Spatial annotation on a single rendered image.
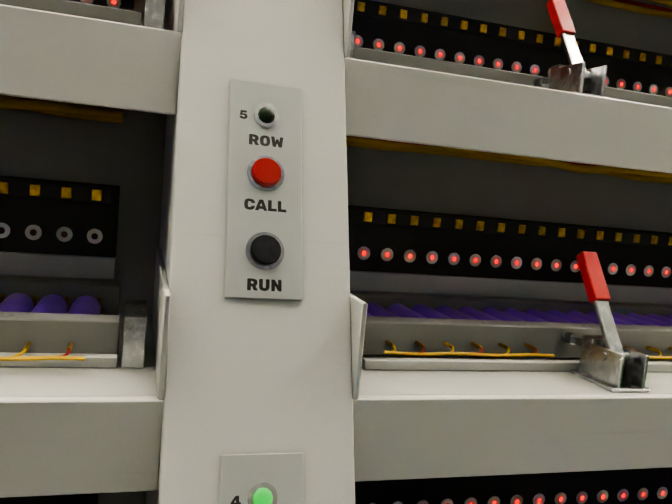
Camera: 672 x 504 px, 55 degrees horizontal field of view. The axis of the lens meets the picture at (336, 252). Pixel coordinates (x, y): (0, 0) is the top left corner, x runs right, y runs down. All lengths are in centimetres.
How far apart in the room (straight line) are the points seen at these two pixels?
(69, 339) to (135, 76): 15
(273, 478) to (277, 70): 22
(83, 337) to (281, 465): 13
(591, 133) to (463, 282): 17
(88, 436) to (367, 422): 14
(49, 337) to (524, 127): 31
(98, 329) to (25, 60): 15
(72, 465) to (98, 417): 2
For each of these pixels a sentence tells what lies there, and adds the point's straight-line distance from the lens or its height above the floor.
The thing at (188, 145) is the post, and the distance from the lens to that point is 35.
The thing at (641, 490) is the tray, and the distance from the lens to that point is 64.
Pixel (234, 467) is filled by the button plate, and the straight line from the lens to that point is 33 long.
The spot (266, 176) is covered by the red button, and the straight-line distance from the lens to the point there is 35.
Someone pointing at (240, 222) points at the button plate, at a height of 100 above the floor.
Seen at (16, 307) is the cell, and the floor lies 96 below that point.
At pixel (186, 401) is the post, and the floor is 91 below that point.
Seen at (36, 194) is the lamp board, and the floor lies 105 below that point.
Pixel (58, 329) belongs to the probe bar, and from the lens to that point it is 37.
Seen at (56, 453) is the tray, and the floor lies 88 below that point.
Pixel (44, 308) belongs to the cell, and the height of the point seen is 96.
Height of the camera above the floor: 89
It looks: 15 degrees up
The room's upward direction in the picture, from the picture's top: 1 degrees counter-clockwise
